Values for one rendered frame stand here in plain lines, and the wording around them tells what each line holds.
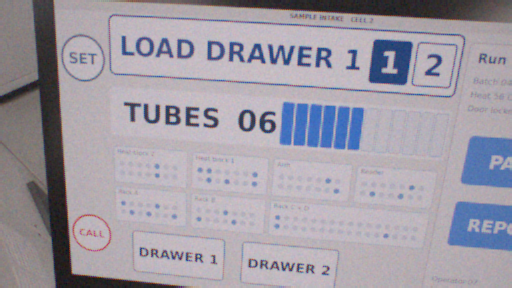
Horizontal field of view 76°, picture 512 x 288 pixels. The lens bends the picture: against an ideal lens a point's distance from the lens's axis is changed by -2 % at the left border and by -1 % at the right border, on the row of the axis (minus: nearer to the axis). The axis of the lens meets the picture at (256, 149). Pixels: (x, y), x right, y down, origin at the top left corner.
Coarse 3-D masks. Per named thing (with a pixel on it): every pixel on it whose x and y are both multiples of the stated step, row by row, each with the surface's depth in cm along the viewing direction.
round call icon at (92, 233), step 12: (72, 216) 32; (84, 216) 32; (96, 216) 32; (108, 216) 32; (72, 228) 33; (84, 228) 33; (96, 228) 33; (108, 228) 33; (72, 240) 33; (84, 240) 33; (96, 240) 33; (108, 240) 33; (96, 252) 33; (108, 252) 33
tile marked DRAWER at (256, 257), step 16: (256, 256) 32; (272, 256) 32; (288, 256) 32; (304, 256) 32; (320, 256) 31; (336, 256) 31; (240, 272) 32; (256, 272) 32; (272, 272) 32; (288, 272) 32; (304, 272) 32; (320, 272) 32; (336, 272) 32
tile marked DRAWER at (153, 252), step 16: (144, 240) 32; (160, 240) 32; (176, 240) 32; (192, 240) 32; (208, 240) 32; (224, 240) 32; (144, 256) 33; (160, 256) 33; (176, 256) 33; (192, 256) 32; (208, 256) 32; (224, 256) 32; (144, 272) 33; (160, 272) 33; (176, 272) 33; (192, 272) 33; (208, 272) 33; (224, 272) 33
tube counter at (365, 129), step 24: (240, 96) 29; (240, 120) 29; (264, 120) 29; (288, 120) 29; (312, 120) 29; (336, 120) 29; (360, 120) 28; (384, 120) 28; (408, 120) 28; (432, 120) 28; (264, 144) 29; (288, 144) 29; (312, 144) 29; (336, 144) 29; (360, 144) 29; (384, 144) 29; (408, 144) 29; (432, 144) 28
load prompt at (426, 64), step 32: (128, 32) 28; (160, 32) 28; (192, 32) 28; (224, 32) 28; (256, 32) 27; (288, 32) 27; (320, 32) 27; (352, 32) 27; (384, 32) 27; (416, 32) 27; (128, 64) 29; (160, 64) 29; (192, 64) 28; (224, 64) 28; (256, 64) 28; (288, 64) 28; (320, 64) 28; (352, 64) 27; (384, 64) 27; (416, 64) 27; (448, 64) 27; (448, 96) 27
